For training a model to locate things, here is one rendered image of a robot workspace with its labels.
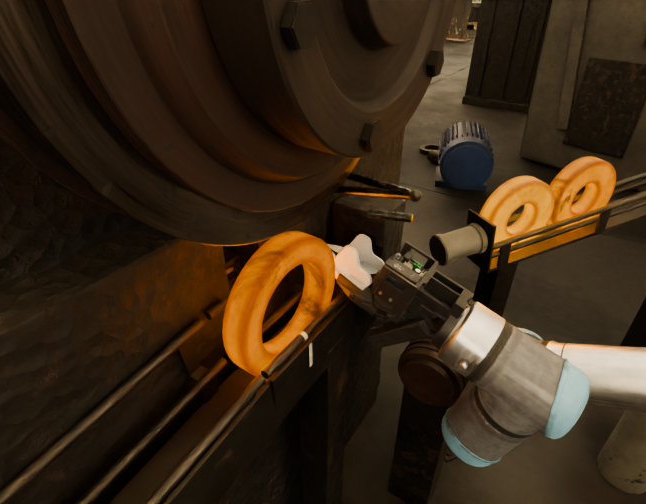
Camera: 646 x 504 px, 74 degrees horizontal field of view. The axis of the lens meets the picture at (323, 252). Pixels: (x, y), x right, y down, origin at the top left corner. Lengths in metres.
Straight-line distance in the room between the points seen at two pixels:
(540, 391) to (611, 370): 0.17
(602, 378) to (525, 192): 0.34
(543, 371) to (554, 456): 0.87
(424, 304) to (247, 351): 0.24
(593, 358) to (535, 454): 0.72
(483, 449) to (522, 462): 0.72
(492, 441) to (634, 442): 0.71
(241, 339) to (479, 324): 0.28
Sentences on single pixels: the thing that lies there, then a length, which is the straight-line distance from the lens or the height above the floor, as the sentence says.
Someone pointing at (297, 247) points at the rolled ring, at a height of 0.84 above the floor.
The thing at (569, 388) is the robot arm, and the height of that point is 0.70.
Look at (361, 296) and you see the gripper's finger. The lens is 0.59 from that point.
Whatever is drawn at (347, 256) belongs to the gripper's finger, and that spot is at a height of 0.78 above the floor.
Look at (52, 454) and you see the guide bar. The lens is 0.49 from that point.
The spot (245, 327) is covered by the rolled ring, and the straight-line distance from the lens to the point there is 0.47.
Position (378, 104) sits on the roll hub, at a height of 1.01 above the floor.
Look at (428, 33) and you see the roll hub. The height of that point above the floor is 1.06.
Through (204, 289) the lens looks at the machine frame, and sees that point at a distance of 0.52.
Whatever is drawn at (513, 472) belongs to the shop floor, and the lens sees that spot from 1.36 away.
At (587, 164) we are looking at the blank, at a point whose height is 0.80.
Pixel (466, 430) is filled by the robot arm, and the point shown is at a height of 0.58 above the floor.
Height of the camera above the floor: 1.10
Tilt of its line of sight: 33 degrees down
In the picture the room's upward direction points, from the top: straight up
